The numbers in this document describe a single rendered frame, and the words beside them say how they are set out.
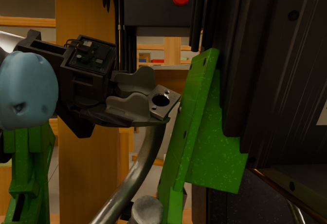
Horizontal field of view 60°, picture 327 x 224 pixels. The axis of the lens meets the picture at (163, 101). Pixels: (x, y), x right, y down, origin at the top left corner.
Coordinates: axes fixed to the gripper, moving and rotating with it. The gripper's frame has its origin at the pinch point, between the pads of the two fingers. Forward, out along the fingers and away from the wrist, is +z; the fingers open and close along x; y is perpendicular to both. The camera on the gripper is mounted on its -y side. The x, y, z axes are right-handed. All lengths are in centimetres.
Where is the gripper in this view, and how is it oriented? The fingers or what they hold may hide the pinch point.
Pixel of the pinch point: (161, 111)
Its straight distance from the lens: 42.6
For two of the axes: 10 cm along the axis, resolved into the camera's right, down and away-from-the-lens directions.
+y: 2.3, -6.5, -7.2
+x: 1.3, -7.2, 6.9
